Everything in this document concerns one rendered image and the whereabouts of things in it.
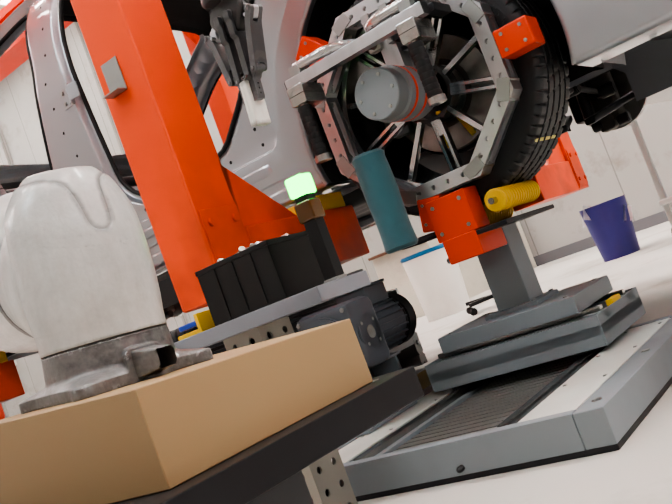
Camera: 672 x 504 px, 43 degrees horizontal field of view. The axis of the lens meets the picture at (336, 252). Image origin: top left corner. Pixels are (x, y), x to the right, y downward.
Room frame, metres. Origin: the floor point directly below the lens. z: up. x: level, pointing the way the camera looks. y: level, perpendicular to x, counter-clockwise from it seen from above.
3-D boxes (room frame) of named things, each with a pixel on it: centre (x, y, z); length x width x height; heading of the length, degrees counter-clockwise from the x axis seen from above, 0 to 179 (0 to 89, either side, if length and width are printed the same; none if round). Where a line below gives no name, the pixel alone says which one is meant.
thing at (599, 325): (2.31, -0.42, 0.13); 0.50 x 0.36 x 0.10; 55
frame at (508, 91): (2.17, -0.33, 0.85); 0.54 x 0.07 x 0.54; 55
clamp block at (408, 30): (1.91, -0.35, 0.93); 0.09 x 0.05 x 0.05; 145
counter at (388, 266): (9.27, -1.22, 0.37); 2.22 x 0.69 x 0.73; 143
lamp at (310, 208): (1.59, 0.02, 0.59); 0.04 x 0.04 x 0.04; 55
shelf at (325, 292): (1.70, 0.18, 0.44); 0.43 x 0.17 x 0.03; 55
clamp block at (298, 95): (2.10, -0.07, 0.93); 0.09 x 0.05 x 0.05; 145
